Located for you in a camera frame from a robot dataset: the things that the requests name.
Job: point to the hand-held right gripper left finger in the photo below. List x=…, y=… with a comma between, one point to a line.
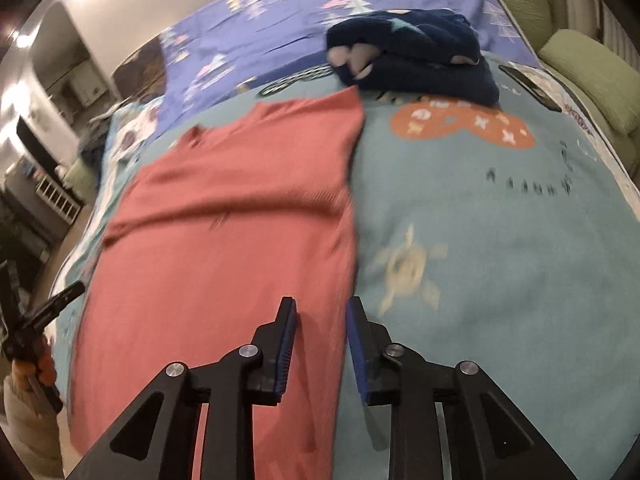
x=288, y=350

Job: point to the navy fleece garment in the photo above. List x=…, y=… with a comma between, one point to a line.
x=425, y=60

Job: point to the large green pillow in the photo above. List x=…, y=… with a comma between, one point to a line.
x=595, y=75

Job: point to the dark cabinet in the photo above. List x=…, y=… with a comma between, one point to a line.
x=40, y=145

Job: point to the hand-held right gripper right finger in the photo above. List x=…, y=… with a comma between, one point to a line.
x=356, y=350

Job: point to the small green pillow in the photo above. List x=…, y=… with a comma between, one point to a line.
x=520, y=10

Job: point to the blue printed bed sheet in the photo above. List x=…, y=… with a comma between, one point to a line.
x=300, y=25

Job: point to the person's left hand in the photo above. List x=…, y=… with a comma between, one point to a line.
x=35, y=367

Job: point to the dark patterned cloth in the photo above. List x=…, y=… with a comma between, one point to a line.
x=140, y=72

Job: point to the teal printed blanket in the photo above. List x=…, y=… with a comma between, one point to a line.
x=475, y=260

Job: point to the green seat cushion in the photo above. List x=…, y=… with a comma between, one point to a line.
x=575, y=105

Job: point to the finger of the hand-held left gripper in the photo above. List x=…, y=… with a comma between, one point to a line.
x=60, y=302

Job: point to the coral red knit shirt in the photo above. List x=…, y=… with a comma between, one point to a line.
x=225, y=240

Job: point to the person's left forearm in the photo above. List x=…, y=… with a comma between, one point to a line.
x=30, y=435

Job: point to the white slatted shelf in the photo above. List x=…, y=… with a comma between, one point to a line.
x=57, y=200

